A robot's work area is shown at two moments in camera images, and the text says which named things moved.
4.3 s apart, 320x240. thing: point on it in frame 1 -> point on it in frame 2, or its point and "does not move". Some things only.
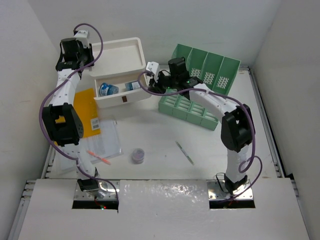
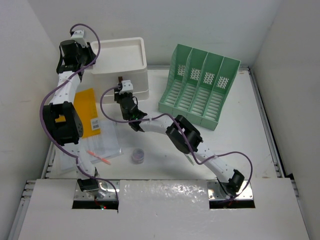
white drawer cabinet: (116, 74) does not move
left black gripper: (88, 50) does not move
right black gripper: (156, 86) -> (118, 96)
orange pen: (99, 157) does not move
